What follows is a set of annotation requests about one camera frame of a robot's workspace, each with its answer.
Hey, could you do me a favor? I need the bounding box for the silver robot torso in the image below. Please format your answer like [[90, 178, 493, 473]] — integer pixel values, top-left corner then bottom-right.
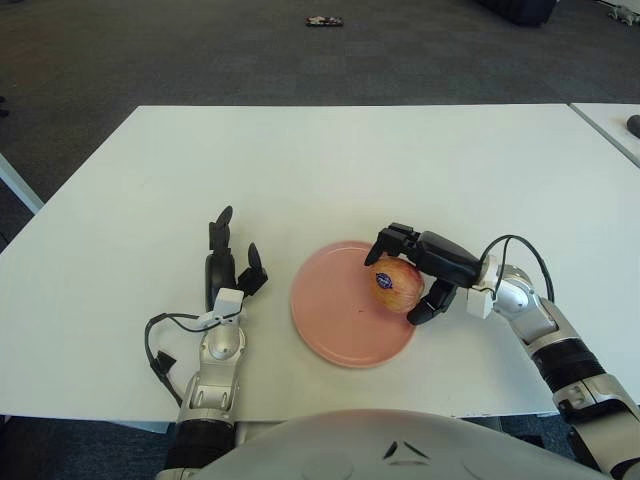
[[194, 408, 611, 480]]

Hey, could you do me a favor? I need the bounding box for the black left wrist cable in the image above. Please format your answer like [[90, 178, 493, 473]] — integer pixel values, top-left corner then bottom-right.
[[143, 312, 226, 409]]

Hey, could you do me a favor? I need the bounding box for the white neighbouring table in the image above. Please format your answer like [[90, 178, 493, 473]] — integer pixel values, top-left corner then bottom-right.
[[0, 152, 45, 215], [569, 102, 640, 169]]

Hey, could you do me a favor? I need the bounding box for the dark blue bulky object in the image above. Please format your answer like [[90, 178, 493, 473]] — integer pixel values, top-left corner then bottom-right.
[[474, 0, 559, 27]]

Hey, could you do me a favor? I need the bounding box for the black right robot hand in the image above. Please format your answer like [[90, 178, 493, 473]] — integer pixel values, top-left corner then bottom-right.
[[363, 221, 494, 326]]

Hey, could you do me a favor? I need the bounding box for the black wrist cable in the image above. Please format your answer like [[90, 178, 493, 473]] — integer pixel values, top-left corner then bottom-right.
[[482, 234, 556, 304], [143, 312, 226, 409]]

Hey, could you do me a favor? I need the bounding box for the pink round plate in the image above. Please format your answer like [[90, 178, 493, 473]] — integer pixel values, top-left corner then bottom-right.
[[290, 240, 419, 370]]

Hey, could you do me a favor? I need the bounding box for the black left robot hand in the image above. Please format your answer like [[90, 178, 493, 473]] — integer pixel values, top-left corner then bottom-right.
[[202, 205, 269, 329]]

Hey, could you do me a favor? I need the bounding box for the small grey floor toy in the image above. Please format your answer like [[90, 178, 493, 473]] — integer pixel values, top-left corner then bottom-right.
[[607, 2, 640, 24]]

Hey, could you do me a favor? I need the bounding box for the red yellow apple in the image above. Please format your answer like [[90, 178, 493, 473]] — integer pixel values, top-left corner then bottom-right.
[[368, 256, 426, 315]]

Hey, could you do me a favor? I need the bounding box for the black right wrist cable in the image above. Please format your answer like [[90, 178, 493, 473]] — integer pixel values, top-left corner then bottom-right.
[[482, 234, 556, 304]]

